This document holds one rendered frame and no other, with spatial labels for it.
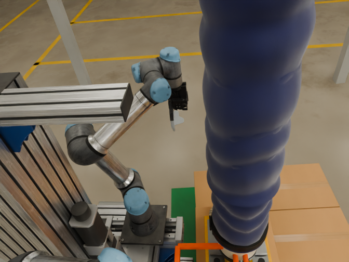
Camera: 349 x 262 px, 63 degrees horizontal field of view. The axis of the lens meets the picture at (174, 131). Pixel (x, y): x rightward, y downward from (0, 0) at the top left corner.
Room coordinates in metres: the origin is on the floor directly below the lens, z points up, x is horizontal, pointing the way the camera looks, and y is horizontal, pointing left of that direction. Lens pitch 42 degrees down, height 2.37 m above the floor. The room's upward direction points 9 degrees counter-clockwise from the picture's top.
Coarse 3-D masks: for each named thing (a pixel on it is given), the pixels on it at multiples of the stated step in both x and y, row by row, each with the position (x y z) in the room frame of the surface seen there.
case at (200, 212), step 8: (200, 208) 0.89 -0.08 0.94; (208, 208) 0.88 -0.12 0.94; (200, 216) 0.84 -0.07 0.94; (200, 224) 0.80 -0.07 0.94; (200, 232) 0.75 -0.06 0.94; (272, 232) 0.69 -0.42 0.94; (200, 240) 0.71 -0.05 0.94; (272, 240) 0.65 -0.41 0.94; (272, 248) 0.61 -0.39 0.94; (200, 256) 0.62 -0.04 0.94; (272, 256) 0.57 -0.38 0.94
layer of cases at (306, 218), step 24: (288, 168) 1.38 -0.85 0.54; (312, 168) 1.34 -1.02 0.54; (288, 192) 1.16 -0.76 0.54; (312, 192) 1.13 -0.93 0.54; (288, 216) 0.98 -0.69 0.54; (312, 216) 0.95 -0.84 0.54; (336, 216) 0.93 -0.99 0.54; (288, 240) 0.82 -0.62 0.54; (312, 240) 0.79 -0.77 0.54; (336, 240) 0.77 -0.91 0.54
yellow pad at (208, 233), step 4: (204, 216) 0.76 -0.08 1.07; (208, 216) 0.76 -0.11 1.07; (204, 220) 0.74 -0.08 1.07; (208, 220) 0.73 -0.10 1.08; (208, 224) 0.71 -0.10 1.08; (208, 228) 0.69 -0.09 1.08; (208, 232) 0.67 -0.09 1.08; (208, 236) 0.65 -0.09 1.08; (212, 236) 0.65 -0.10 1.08; (208, 240) 0.63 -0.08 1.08; (208, 252) 0.58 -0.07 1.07; (208, 256) 0.56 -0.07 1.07; (212, 256) 0.56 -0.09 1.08; (216, 256) 0.55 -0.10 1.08; (220, 256) 0.55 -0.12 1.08; (208, 260) 0.54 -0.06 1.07; (212, 260) 0.54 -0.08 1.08; (216, 260) 0.53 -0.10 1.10; (220, 260) 0.53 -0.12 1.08; (224, 260) 0.53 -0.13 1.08
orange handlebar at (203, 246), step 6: (180, 246) 0.57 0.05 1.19; (186, 246) 0.56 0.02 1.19; (192, 246) 0.56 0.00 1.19; (198, 246) 0.56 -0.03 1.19; (204, 246) 0.55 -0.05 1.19; (210, 246) 0.55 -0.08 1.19; (216, 246) 0.54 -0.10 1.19; (222, 246) 0.54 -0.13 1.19; (174, 252) 0.55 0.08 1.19; (174, 258) 0.52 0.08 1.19; (234, 258) 0.49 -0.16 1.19; (246, 258) 0.48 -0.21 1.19
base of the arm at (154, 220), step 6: (156, 216) 0.81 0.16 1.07; (132, 222) 0.76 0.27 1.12; (144, 222) 0.74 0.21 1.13; (150, 222) 0.76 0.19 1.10; (156, 222) 0.77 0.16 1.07; (132, 228) 0.77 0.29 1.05; (138, 228) 0.74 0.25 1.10; (144, 228) 0.74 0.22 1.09; (150, 228) 0.75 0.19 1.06; (138, 234) 0.73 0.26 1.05; (144, 234) 0.72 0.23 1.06
